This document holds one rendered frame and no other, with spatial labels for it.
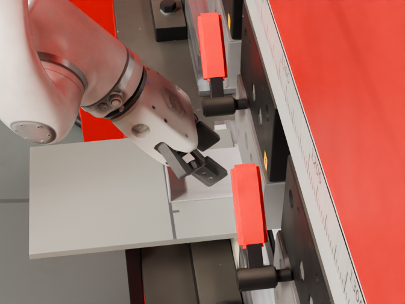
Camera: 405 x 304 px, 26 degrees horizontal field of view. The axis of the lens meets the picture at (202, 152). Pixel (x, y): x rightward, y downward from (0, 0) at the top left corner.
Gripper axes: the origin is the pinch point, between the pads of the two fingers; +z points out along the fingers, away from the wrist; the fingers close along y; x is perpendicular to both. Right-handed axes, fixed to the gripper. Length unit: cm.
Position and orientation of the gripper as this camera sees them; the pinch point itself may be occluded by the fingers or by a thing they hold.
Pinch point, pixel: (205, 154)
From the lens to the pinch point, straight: 108.3
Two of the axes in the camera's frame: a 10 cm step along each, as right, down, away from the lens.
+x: -7.6, 5.3, 3.8
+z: 6.4, 4.8, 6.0
